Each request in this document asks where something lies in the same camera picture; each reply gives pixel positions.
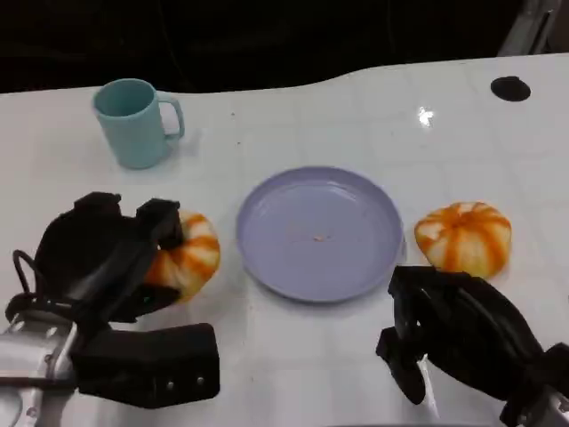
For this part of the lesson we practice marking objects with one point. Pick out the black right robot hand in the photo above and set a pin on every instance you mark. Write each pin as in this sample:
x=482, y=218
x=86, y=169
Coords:
x=480, y=333

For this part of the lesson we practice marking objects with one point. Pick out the pale green mug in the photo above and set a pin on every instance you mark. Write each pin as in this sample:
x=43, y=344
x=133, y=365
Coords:
x=131, y=131

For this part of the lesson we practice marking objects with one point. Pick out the grey metal frame post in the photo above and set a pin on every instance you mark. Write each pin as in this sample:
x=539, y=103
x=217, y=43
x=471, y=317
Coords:
x=529, y=26

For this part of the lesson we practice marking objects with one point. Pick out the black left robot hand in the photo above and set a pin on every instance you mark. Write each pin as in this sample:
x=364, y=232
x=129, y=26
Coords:
x=89, y=262

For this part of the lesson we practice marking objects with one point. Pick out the lilac plate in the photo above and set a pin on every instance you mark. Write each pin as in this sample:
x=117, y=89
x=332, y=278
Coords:
x=318, y=233

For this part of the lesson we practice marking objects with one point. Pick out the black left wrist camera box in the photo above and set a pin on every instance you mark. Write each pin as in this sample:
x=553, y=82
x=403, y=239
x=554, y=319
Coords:
x=151, y=364

